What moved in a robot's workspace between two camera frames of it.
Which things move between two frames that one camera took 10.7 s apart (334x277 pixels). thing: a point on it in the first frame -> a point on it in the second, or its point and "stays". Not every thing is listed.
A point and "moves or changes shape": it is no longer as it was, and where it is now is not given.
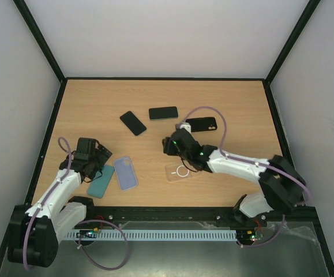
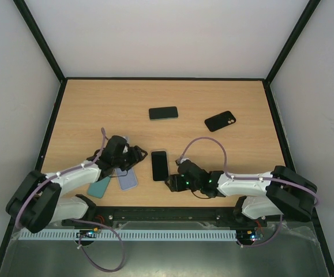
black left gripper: [102, 158] -> [136, 156]
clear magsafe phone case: [177, 172] moves or changes shape
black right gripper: [168, 146] -> [176, 182]
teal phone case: [97, 187] stays
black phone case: [202, 123] -> [220, 120]
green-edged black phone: [163, 113] stays
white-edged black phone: [132, 123] -> [159, 165]
